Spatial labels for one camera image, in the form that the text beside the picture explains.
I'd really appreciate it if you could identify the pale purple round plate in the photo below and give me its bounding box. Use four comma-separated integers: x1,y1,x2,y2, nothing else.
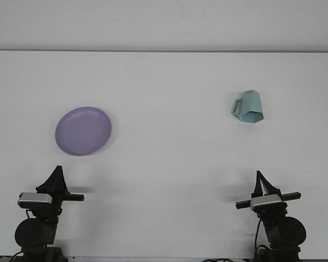
54,106,113,157

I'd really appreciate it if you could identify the pale blue faceted cup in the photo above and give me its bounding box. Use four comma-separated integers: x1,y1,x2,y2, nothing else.
230,89,265,124

